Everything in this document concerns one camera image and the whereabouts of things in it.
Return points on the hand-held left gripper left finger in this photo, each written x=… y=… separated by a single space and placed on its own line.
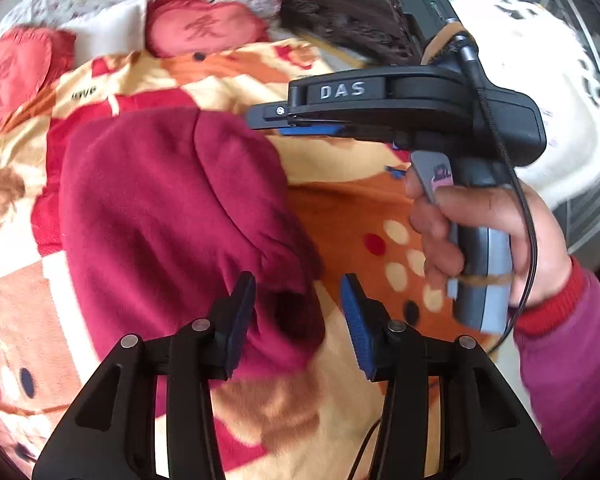
x=237 y=330

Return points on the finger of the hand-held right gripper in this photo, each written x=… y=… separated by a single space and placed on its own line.
x=267 y=115

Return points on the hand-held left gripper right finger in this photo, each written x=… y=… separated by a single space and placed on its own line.
x=357 y=325

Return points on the maroon fleece sweater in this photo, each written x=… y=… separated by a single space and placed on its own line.
x=155 y=200

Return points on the person's right forearm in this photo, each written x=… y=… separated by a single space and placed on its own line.
x=570 y=360

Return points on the person's right hand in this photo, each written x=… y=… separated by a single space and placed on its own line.
x=535 y=240

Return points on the orange and red printed blanket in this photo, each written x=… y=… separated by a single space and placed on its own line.
x=300 y=410

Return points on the small red heart pillow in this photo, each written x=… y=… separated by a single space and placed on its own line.
x=205 y=25

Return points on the dark carved wooden headboard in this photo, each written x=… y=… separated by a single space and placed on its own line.
x=330 y=15

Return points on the white floral armchair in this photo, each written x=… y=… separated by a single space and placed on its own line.
x=570 y=85

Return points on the white pillow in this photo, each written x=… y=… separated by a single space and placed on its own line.
x=107 y=30

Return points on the large red heart pillow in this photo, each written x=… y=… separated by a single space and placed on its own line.
x=15 y=70

